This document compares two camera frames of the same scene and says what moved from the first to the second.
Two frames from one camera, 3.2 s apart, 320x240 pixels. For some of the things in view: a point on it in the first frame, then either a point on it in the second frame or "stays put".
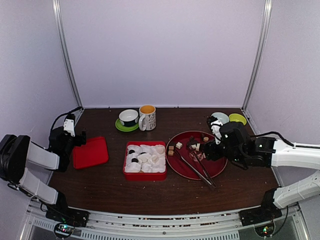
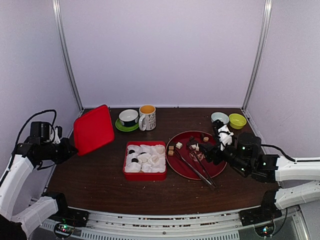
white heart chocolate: x=154 y=158 stays put
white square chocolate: x=179 y=145 stays put
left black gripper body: x=78 y=137 to x=61 y=153
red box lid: x=94 y=152 to x=93 y=130
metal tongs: x=210 y=180 stays put
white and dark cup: x=128 y=117 stays put
